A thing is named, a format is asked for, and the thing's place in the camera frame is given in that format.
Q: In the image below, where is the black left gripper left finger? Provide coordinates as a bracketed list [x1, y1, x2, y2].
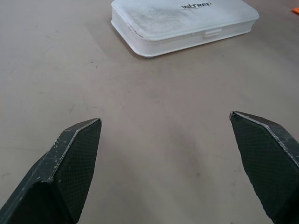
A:
[0, 118, 102, 224]

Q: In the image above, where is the white plastic lidded box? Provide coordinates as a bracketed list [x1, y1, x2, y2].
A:
[111, 0, 260, 58]

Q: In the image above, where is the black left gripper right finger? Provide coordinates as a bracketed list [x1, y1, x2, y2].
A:
[229, 111, 299, 224]

